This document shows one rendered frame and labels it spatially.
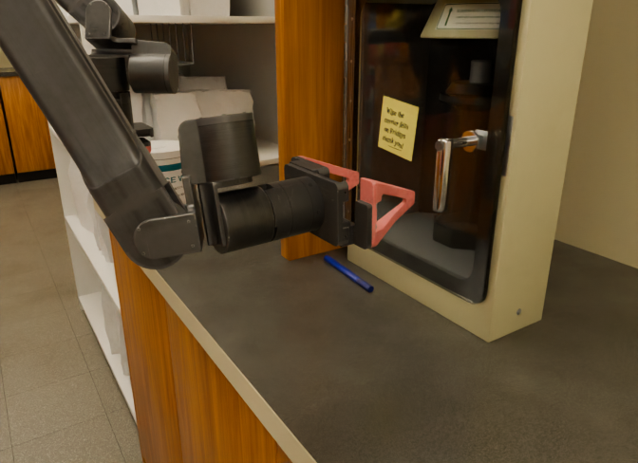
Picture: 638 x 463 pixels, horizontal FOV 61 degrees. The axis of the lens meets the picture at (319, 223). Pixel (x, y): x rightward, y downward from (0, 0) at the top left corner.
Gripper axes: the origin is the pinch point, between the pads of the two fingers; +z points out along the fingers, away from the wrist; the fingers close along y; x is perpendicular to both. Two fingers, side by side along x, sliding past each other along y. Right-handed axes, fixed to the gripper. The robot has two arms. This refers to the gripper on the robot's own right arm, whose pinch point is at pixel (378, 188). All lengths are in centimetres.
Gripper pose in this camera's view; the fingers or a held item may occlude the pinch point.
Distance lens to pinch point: 60.5
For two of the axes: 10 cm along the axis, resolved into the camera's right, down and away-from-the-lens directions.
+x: 0.2, 9.4, 3.5
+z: 8.4, -2.1, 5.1
